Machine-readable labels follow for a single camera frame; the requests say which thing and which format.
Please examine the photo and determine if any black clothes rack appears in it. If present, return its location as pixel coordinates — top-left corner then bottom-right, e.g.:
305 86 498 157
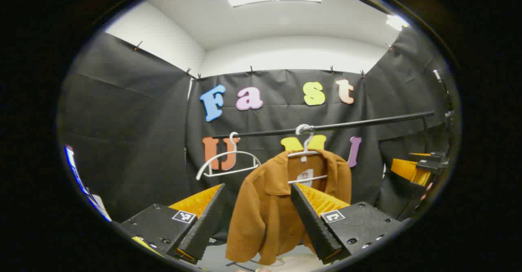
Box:
212 111 435 142

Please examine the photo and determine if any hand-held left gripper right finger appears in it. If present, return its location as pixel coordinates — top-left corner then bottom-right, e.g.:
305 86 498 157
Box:
290 182 410 265

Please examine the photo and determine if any black backdrop cloth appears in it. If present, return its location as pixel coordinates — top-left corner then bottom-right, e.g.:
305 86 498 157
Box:
57 27 454 240

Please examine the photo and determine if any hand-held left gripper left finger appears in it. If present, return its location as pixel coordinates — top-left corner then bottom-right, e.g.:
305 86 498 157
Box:
117 184 226 265

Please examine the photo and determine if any brown jacket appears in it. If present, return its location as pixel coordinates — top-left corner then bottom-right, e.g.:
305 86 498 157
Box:
226 149 352 265

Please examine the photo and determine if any small ceiling light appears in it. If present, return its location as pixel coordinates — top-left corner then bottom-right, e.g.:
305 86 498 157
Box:
385 14 410 31

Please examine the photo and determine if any white plastic hanger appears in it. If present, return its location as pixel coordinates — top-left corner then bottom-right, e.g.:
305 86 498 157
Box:
196 132 262 181
288 124 329 184

